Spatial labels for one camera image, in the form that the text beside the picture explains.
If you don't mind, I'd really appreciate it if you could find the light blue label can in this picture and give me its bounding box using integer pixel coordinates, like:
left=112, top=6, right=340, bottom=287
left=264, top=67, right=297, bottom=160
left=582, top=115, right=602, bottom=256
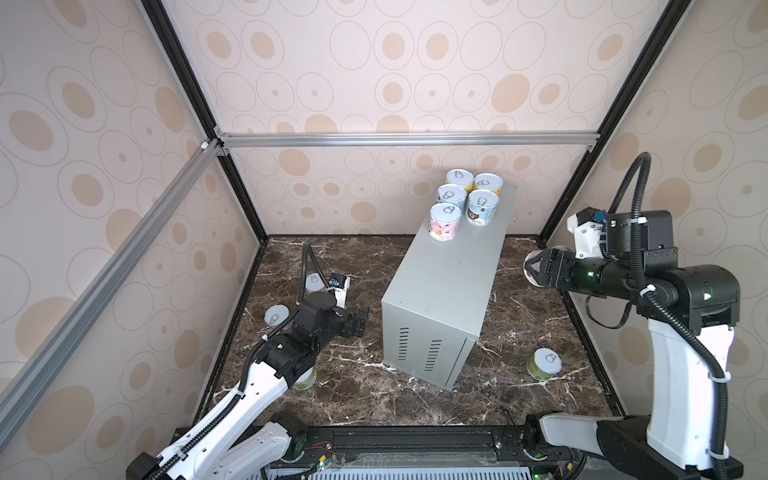
left=437, top=184, right=468, bottom=211

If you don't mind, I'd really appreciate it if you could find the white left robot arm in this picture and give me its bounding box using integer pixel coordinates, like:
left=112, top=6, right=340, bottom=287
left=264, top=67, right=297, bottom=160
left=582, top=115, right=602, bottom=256
left=126, top=292, right=369, bottom=479

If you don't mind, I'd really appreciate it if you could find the brown label can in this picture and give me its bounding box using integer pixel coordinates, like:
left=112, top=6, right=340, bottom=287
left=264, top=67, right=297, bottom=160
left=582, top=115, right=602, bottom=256
left=304, top=272, right=326, bottom=293

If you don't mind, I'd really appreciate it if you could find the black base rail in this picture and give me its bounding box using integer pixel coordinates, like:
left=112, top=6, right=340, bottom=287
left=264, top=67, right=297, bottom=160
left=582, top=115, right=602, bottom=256
left=145, top=417, right=588, bottom=479

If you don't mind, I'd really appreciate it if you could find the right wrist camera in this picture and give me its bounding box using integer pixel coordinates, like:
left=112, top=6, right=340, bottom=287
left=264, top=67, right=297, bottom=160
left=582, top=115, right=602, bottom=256
left=567, top=207, right=606, bottom=259

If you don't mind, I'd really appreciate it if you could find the black corner frame post left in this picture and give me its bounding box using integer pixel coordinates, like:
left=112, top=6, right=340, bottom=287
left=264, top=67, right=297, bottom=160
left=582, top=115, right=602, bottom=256
left=140, top=0, right=269, bottom=244

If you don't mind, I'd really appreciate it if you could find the green label can right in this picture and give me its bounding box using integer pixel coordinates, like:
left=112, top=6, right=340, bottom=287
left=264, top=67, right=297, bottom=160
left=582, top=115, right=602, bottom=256
left=526, top=348, right=563, bottom=382

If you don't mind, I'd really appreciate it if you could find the green label can left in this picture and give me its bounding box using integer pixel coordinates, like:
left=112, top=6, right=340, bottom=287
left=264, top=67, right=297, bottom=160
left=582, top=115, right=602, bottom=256
left=293, top=367, right=317, bottom=391

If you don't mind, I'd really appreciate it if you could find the teal label can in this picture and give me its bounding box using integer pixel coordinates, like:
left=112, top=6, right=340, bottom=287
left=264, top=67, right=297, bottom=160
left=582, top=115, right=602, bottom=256
left=466, top=189, right=499, bottom=226

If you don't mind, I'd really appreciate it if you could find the orange fruit label can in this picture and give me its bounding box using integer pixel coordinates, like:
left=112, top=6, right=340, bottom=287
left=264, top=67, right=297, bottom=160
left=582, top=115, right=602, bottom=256
left=264, top=304, right=290, bottom=327

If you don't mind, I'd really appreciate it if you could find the yellow orange label can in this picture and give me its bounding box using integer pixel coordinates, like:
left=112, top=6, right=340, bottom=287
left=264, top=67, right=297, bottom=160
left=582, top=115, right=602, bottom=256
left=474, top=172, right=504, bottom=195

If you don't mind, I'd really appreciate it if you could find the silver aluminium rail left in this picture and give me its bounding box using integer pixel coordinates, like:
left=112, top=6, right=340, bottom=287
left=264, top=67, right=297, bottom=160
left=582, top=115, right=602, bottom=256
left=1, top=138, right=223, bottom=449

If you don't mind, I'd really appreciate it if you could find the black corner frame post right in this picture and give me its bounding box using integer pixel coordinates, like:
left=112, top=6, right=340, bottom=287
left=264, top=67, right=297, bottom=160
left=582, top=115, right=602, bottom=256
left=537, top=0, right=692, bottom=247

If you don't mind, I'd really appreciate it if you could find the grey metal cabinet box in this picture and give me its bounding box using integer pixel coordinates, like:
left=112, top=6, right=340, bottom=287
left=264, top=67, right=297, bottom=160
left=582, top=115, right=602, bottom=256
left=381, top=185, right=517, bottom=390

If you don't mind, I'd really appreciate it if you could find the silver aluminium crossbar back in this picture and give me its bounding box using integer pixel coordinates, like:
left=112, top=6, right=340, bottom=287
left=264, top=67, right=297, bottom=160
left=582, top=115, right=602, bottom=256
left=221, top=130, right=600, bottom=148

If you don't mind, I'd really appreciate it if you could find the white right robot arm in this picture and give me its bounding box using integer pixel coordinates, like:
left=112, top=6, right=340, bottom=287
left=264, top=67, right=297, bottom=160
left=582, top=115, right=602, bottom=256
left=524, top=208, right=744, bottom=479

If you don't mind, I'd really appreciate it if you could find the black corner frame post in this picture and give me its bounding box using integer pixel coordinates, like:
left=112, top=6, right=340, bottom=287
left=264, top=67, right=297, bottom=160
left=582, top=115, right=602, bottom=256
left=140, top=0, right=269, bottom=244
left=537, top=0, right=692, bottom=247

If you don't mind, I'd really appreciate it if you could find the green label can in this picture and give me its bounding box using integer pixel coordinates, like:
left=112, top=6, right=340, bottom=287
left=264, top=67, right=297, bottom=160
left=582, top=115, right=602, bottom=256
left=293, top=367, right=317, bottom=391
left=526, top=348, right=563, bottom=382

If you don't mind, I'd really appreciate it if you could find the pink flower label can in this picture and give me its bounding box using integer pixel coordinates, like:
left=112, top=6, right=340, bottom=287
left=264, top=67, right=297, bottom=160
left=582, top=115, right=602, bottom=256
left=523, top=247, right=571, bottom=288

